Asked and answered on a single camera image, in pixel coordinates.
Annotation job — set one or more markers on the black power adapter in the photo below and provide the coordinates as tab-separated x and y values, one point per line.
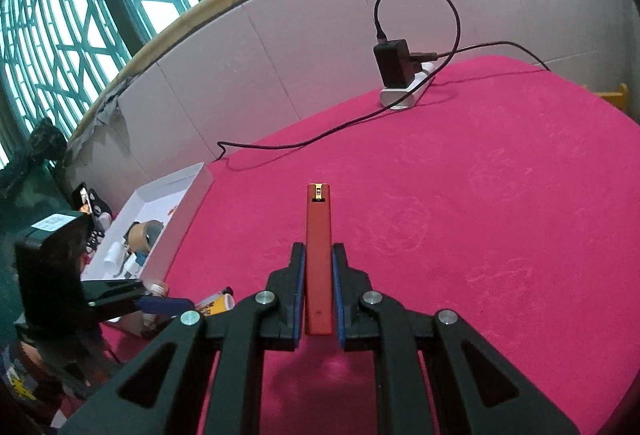
392	62

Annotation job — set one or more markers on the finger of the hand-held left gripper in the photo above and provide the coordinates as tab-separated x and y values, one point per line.
165	304

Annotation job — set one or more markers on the tan tape roll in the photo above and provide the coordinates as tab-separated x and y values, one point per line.
145	235

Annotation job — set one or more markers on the white power strip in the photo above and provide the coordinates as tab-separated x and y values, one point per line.
397	99

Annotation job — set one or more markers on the small white bottle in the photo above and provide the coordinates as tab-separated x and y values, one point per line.
157	288

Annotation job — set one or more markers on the yellow wooden frame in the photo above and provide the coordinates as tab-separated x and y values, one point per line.
614	97

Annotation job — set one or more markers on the black patterned object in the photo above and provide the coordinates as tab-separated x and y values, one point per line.
94	220

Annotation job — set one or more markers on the white cardboard box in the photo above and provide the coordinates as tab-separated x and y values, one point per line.
175	225

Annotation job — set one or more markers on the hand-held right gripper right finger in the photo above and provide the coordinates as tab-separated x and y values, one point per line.
340	300

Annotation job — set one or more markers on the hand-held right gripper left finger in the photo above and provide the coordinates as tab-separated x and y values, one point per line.
299	300

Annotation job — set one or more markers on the teal lattice window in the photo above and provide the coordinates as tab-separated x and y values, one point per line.
50	40

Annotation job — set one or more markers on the long red box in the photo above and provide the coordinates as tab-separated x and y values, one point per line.
319	265

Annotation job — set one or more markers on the red table cloth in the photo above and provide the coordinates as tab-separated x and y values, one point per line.
475	215

